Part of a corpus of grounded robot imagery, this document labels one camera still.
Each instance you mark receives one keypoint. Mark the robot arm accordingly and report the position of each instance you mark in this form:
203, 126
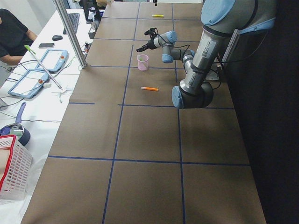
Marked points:
220, 18

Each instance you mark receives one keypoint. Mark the orange highlighter pen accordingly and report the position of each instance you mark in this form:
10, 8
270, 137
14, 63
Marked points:
149, 88

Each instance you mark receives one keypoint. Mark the black smartphone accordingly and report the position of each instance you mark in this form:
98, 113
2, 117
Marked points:
46, 45

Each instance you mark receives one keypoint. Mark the aluminium frame post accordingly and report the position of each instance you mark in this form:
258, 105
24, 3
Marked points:
70, 32

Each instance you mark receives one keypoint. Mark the long metal grabber rod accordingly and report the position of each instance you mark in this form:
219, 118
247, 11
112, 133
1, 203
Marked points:
27, 47

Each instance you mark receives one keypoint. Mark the upper blue teach pendant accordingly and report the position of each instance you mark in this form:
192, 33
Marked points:
54, 59

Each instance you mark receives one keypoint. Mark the black computer mouse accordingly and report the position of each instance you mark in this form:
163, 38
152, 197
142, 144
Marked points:
57, 37

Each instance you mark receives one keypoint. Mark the pink mesh pen holder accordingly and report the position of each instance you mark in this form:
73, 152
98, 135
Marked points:
147, 59

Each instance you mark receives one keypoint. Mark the blue teach pendant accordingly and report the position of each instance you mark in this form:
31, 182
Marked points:
29, 84
54, 59

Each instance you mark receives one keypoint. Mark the yellow highlighter pen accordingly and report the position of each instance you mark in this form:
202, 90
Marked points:
157, 15

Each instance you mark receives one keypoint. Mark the white plastic basket red rim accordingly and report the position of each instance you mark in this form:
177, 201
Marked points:
15, 163

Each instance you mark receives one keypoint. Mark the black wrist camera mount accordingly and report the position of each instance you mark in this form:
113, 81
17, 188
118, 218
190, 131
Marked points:
152, 33

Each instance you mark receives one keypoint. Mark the blue saucepan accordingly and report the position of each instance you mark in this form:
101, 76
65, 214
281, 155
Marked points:
17, 129

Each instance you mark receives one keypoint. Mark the lower blue teach pendant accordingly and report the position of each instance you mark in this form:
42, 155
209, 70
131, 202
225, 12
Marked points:
29, 84

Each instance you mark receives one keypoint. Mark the person in black shirt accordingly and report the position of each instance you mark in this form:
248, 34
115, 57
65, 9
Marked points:
14, 35

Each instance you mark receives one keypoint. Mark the black keyboard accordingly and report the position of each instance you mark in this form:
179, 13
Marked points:
74, 19

